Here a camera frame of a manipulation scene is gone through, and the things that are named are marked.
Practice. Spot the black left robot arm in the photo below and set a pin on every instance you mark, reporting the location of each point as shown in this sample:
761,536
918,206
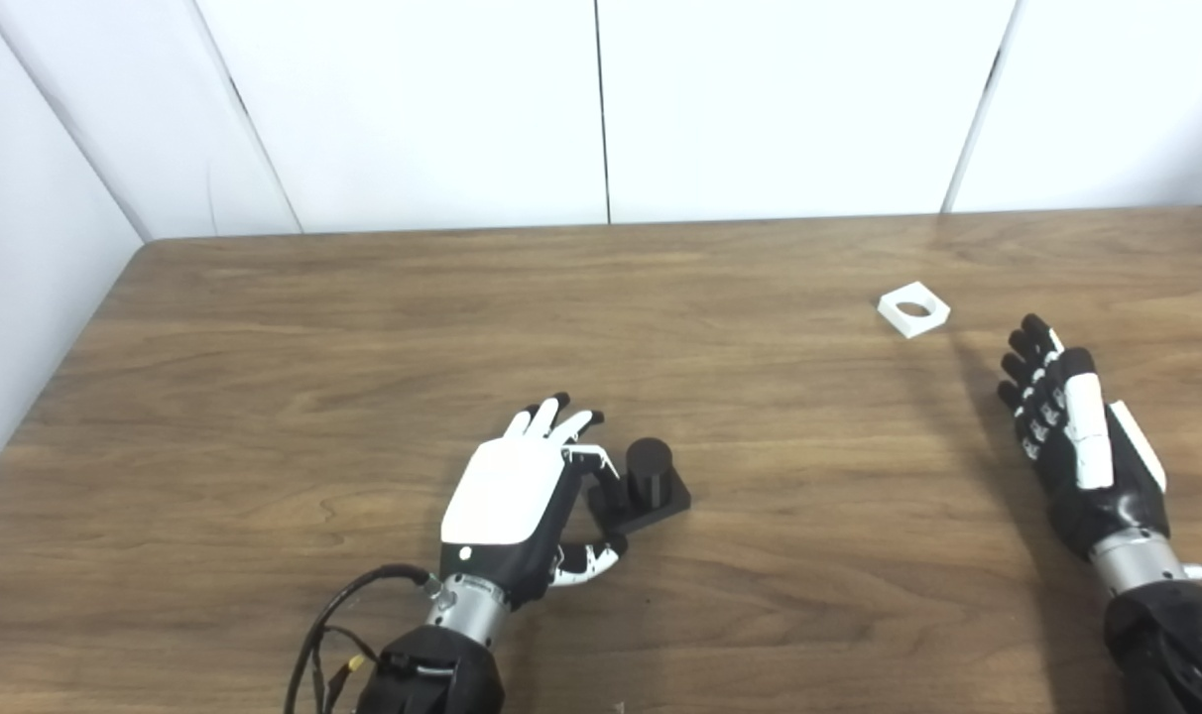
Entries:
432,674

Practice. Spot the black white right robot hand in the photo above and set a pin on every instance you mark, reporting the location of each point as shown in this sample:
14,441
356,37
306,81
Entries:
1117,491

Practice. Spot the white square piece with hole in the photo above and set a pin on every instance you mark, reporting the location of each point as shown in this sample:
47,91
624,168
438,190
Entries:
897,319

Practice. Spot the black peg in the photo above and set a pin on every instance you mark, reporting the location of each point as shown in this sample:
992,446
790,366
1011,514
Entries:
649,471

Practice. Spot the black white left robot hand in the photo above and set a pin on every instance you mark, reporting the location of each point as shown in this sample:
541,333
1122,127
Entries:
507,491

